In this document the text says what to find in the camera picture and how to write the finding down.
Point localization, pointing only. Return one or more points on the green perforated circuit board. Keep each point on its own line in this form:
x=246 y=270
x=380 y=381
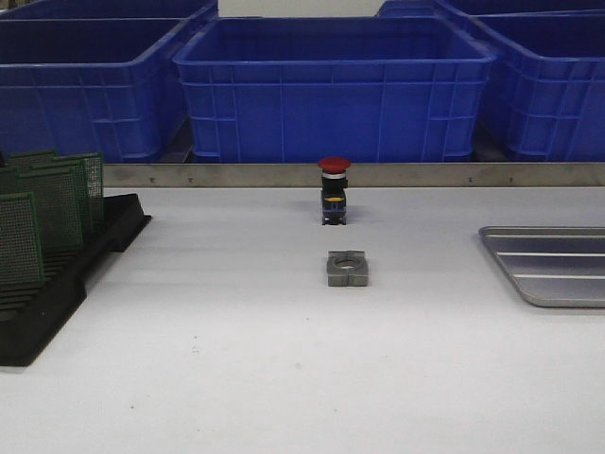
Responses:
x=21 y=251

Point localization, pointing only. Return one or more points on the green board rear left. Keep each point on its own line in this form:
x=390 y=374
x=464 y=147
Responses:
x=24 y=161

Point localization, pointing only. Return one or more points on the green board far left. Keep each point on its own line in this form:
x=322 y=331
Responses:
x=9 y=181

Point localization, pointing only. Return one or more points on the silver metal tray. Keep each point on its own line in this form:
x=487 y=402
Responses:
x=551 y=266

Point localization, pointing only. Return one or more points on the grey metal mounting bracket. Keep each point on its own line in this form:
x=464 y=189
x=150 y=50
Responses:
x=347 y=269

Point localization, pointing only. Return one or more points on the black slotted board rack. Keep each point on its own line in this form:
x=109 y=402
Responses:
x=33 y=314

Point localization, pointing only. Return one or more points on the far right blue crate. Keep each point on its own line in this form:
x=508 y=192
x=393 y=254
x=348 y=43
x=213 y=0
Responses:
x=474 y=8

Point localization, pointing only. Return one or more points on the centre blue plastic crate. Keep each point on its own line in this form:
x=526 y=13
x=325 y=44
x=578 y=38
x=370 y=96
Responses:
x=296 y=90

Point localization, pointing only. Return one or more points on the red emergency stop button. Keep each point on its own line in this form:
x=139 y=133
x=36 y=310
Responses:
x=334 y=183

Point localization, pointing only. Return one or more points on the right blue plastic crate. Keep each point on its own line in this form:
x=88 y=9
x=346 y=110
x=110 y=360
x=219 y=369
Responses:
x=544 y=100

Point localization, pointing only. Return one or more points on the green board rear right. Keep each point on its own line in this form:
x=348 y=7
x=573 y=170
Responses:
x=93 y=166

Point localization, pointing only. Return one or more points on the left blue plastic crate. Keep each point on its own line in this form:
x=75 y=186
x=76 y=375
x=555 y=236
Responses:
x=79 y=86

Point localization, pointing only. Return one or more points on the far left blue crate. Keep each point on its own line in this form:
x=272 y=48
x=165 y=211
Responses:
x=92 y=9

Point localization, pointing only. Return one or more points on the blue plastic crate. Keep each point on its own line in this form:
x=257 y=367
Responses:
x=79 y=86
x=296 y=90
x=544 y=100

